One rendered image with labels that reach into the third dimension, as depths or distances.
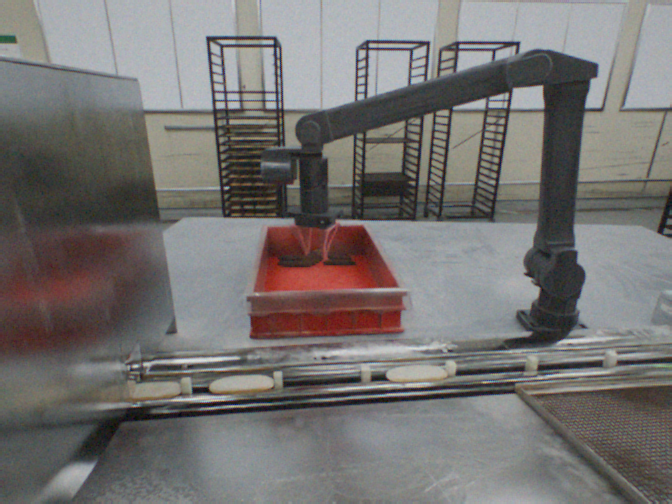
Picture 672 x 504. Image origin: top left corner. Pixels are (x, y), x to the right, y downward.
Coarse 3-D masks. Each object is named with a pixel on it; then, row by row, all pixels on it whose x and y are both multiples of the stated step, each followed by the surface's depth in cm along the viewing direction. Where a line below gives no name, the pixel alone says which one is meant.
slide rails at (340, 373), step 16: (624, 352) 71; (640, 352) 71; (656, 352) 71; (352, 368) 67; (384, 368) 67; (464, 368) 67; (480, 368) 67; (592, 368) 67; (608, 368) 67; (624, 368) 67; (192, 384) 63; (208, 384) 63; (336, 384) 63; (352, 384) 63; (368, 384) 63
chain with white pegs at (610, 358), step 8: (608, 352) 68; (528, 360) 67; (536, 360) 66; (608, 360) 68; (368, 368) 64; (448, 368) 65; (528, 368) 67; (536, 368) 66; (560, 368) 68; (568, 368) 69; (576, 368) 69; (280, 376) 62; (368, 376) 64; (448, 376) 65; (184, 384) 61; (280, 384) 62; (304, 384) 64; (312, 384) 64; (320, 384) 64; (328, 384) 65; (184, 392) 61; (192, 392) 63; (200, 392) 63; (208, 392) 63
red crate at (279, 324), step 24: (360, 264) 116; (264, 288) 101; (288, 288) 101; (312, 288) 101; (336, 288) 101; (360, 288) 101; (288, 312) 78; (336, 312) 80; (360, 312) 80; (264, 336) 80; (288, 336) 80
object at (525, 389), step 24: (528, 384) 56; (552, 384) 56; (576, 384) 57; (600, 384) 57; (624, 384) 57; (648, 384) 57; (552, 408) 52; (600, 408) 52; (624, 408) 52; (600, 432) 47; (648, 432) 47; (600, 456) 43; (624, 480) 38; (648, 480) 40
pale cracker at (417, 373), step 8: (400, 368) 65; (408, 368) 65; (416, 368) 65; (424, 368) 65; (432, 368) 65; (440, 368) 66; (392, 376) 64; (400, 376) 64; (408, 376) 63; (416, 376) 64; (424, 376) 64; (432, 376) 64; (440, 376) 64
